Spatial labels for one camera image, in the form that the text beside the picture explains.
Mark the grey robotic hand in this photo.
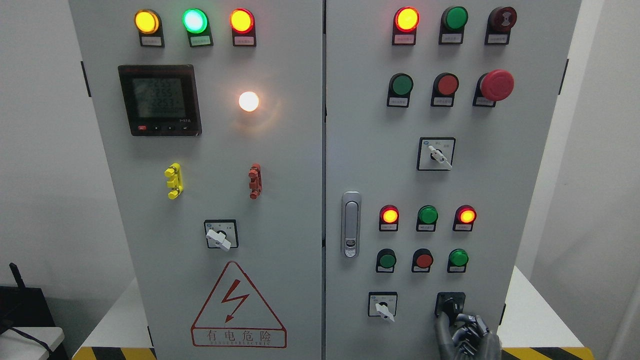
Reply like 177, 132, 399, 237
435, 312, 502, 360

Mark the black rotary knob switch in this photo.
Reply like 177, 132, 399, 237
434, 292, 466, 324

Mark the green push button lower right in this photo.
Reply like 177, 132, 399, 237
446, 248, 470, 274

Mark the green push button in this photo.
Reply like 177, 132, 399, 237
375, 248, 397, 273
386, 73, 414, 108
446, 248, 470, 274

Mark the red push button lower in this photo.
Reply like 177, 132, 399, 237
411, 248, 434, 273

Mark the red push button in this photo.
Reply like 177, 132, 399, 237
411, 248, 434, 273
430, 72, 460, 108

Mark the green push button lower left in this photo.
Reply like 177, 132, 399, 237
375, 248, 397, 273

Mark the red indicator light lower right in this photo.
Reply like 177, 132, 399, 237
452, 204, 477, 232

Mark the green indicator light lower middle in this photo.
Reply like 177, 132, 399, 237
415, 205, 439, 232

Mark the red lit indicator lower left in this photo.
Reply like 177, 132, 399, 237
378, 204, 399, 231

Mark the red electric hazard warning sticker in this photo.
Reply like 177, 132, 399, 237
190, 260, 288, 349

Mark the grey electrical control cabinet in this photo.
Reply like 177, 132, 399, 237
69, 0, 582, 360

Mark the red emergency stop mushroom button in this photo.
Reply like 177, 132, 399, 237
472, 69, 515, 108

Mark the red push button upper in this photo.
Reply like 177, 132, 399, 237
430, 72, 460, 108

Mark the green push button upper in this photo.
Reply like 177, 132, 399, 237
386, 73, 414, 108

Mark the red terminal clip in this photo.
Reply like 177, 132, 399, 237
247, 162, 263, 199

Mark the dark red buzzer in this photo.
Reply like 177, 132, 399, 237
484, 6, 518, 45

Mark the green indicator light top right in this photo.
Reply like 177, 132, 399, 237
438, 6, 469, 44

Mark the white lit indicator lamp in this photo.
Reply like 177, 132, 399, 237
238, 91, 260, 113

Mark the red lit indicator top right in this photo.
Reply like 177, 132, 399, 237
391, 6, 420, 46

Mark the yellow terminal clip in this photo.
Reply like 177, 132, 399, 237
164, 162, 185, 200

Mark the black digital power meter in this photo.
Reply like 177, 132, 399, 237
118, 64, 202, 137

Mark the red lit indicator light left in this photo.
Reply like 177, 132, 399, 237
230, 7, 257, 47

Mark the green lit indicator light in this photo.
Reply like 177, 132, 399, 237
182, 7, 214, 48

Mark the black device with antenna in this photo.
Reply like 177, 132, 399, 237
0, 262, 56, 333

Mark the yellow indicator light top left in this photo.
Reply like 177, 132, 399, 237
134, 8, 165, 48

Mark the white box lower left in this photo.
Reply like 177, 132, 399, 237
0, 326, 66, 360

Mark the white selector switch lower right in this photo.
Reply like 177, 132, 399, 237
367, 291, 398, 323

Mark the white selector switch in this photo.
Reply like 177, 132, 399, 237
416, 137, 456, 171
367, 291, 398, 323

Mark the silver door latch handle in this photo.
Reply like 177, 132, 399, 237
340, 191, 362, 258

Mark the white selector switch upper right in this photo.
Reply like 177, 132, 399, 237
416, 137, 456, 171

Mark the white selector switch left door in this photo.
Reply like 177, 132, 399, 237
203, 219, 239, 252

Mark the black cable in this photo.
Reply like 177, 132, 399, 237
0, 316, 56, 354

